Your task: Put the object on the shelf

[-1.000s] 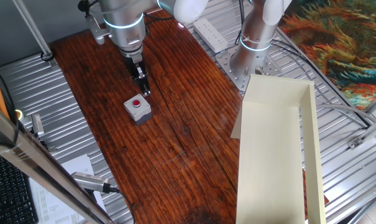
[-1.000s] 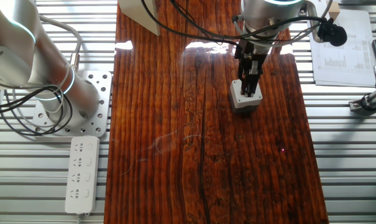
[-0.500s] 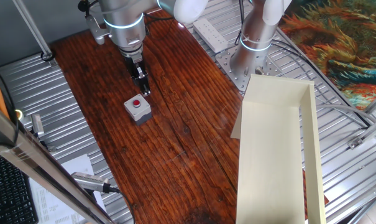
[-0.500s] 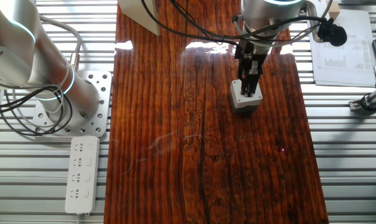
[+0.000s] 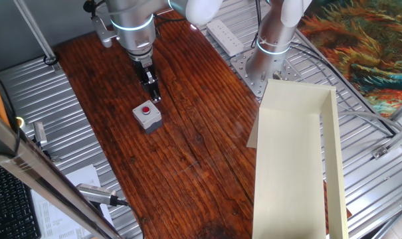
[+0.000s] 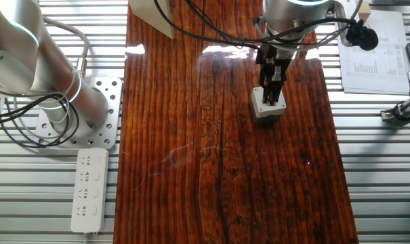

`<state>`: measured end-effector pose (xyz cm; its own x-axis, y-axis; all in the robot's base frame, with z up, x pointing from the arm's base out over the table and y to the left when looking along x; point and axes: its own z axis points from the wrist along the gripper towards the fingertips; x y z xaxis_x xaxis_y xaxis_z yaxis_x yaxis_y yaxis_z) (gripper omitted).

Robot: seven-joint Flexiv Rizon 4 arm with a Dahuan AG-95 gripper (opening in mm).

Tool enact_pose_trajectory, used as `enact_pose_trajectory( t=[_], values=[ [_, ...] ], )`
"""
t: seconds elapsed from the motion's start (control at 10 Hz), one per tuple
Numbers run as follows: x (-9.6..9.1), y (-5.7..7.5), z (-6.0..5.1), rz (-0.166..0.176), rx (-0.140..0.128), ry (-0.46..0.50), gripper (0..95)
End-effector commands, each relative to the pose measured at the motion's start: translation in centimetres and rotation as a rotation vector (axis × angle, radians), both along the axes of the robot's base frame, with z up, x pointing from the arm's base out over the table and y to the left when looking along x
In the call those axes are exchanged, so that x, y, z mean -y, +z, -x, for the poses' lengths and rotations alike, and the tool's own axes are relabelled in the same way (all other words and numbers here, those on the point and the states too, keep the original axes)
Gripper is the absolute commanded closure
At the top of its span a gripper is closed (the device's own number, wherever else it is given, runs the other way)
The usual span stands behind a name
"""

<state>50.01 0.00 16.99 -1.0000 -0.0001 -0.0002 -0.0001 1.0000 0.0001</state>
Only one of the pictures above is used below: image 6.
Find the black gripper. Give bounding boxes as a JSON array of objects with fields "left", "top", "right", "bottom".
[{"left": 254, "top": 43, "right": 294, "bottom": 105}]

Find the grey push button box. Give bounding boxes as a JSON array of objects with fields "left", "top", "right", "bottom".
[{"left": 250, "top": 86, "right": 287, "bottom": 123}]

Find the cream wooden shelf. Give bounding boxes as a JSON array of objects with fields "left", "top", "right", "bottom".
[{"left": 128, "top": 0, "right": 176, "bottom": 40}]

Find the printed paper sheet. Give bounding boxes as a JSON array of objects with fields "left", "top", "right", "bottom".
[{"left": 335, "top": 9, "right": 410, "bottom": 96}]

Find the brown wooden board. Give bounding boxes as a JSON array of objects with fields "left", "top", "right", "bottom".
[{"left": 112, "top": 0, "right": 360, "bottom": 244}]

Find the small wooden block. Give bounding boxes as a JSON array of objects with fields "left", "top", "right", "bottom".
[{"left": 356, "top": 0, "right": 372, "bottom": 23}]

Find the white power strip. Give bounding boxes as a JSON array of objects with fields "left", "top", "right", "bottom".
[{"left": 70, "top": 147, "right": 110, "bottom": 235}]

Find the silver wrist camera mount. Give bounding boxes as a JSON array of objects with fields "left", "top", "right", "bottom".
[{"left": 331, "top": 0, "right": 354, "bottom": 47}]

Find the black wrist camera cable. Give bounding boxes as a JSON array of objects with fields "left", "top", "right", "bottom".
[{"left": 152, "top": 0, "right": 358, "bottom": 52}]

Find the aluminium pole with black ring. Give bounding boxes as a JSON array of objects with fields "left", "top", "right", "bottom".
[{"left": 380, "top": 96, "right": 410, "bottom": 123}]

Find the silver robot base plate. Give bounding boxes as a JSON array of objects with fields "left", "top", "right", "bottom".
[{"left": 33, "top": 76, "right": 123, "bottom": 150}]

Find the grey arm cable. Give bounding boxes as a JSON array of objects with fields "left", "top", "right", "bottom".
[{"left": 38, "top": 15, "right": 91, "bottom": 79}]

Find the black base cable bundle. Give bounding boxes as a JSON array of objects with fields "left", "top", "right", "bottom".
[{"left": 0, "top": 93, "right": 81, "bottom": 149}]

